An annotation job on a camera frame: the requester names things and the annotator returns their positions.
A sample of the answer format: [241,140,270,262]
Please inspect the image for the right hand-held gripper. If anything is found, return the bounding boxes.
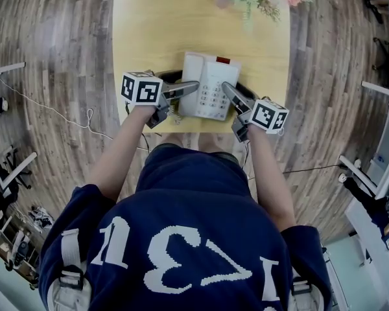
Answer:
[220,81,290,143]

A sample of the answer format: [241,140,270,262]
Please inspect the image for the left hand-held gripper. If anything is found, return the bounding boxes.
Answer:
[121,69,201,130]

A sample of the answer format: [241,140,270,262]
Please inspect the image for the white telephone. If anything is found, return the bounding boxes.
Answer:
[177,51,242,122]

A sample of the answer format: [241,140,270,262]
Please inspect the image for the person's left forearm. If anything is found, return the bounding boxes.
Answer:
[89,104,157,204]

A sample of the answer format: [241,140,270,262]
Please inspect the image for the person's right forearm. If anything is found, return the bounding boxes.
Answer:
[247,123,298,233]

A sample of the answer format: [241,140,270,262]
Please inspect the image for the person's leg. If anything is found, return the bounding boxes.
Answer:
[163,132,199,150]
[199,132,235,157]

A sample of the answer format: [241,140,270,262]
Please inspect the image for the person's dark shorts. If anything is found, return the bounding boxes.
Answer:
[148,142,240,163]

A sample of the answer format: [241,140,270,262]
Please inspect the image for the person's navy printed shirt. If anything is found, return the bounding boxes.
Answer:
[38,146,334,311]

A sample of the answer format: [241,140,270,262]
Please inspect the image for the black office chair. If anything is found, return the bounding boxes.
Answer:
[371,36,389,87]

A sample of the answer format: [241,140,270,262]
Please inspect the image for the white desk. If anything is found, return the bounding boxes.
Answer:
[338,80,389,311]

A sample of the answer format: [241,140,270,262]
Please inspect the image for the black and white sneakers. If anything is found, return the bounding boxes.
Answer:
[28,205,55,229]

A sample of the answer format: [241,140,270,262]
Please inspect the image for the beige cable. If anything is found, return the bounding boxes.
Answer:
[167,103,183,125]

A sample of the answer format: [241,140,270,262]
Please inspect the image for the long black floor cable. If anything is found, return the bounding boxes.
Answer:
[283,163,342,175]

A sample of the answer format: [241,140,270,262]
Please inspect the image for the white floor cable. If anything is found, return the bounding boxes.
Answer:
[0,74,115,141]

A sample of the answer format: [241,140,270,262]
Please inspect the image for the white desk frame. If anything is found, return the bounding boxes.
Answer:
[0,61,39,198]

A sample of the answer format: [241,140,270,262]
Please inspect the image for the grey harness strap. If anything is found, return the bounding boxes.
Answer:
[290,275,327,311]
[47,227,93,311]

